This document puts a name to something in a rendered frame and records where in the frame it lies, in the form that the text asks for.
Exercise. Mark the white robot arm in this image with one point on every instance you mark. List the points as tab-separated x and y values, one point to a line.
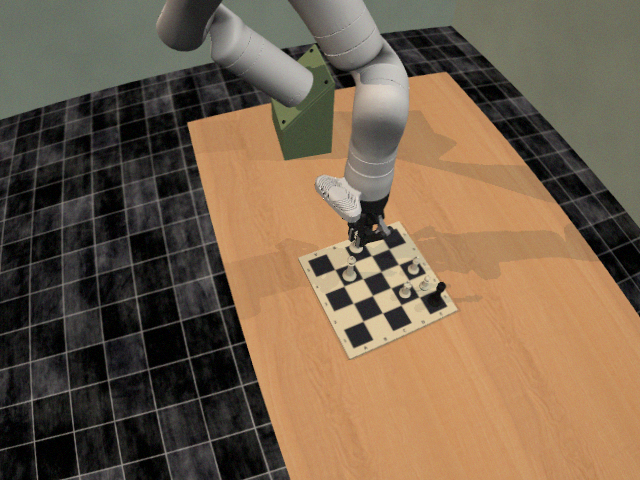
350	39

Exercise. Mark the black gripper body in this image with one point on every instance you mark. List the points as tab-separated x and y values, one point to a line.
373	210

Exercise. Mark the black chess piece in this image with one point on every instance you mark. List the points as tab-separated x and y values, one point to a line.
435	299

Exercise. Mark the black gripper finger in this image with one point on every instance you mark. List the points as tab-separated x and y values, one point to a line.
366	235
352	229

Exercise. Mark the chessboard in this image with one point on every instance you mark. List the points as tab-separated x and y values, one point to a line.
368	312

